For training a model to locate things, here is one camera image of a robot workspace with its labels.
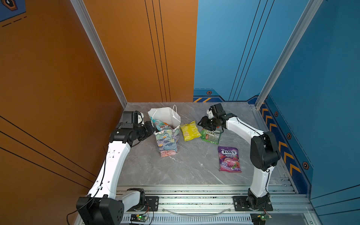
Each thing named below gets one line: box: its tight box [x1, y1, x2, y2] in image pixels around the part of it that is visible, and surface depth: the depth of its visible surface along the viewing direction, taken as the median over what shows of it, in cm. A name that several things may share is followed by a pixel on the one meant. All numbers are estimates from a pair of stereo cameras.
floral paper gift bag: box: [147, 104, 181, 158], surface depth 83 cm
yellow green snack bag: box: [180, 120, 202, 143], surface depth 101 cm
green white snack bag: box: [200, 128, 222, 145], surface depth 101 cm
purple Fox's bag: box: [217, 146, 242, 173], surface depth 88 cm
